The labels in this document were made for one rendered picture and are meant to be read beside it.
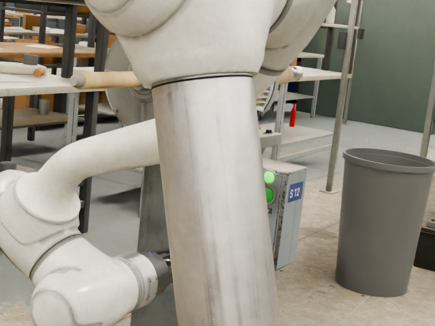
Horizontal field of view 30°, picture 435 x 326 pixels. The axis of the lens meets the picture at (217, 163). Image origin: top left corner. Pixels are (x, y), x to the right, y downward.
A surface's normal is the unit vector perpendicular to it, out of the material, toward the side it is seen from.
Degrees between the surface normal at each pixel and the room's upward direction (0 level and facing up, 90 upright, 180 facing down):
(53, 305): 80
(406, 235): 94
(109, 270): 28
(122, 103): 96
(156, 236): 90
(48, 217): 67
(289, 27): 130
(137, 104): 98
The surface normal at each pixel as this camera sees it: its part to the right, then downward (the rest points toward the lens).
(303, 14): 0.67, 0.64
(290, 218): 0.85, 0.19
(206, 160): -0.06, 0.00
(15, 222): -0.50, 0.11
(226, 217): 0.20, -0.04
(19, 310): 0.11, -0.98
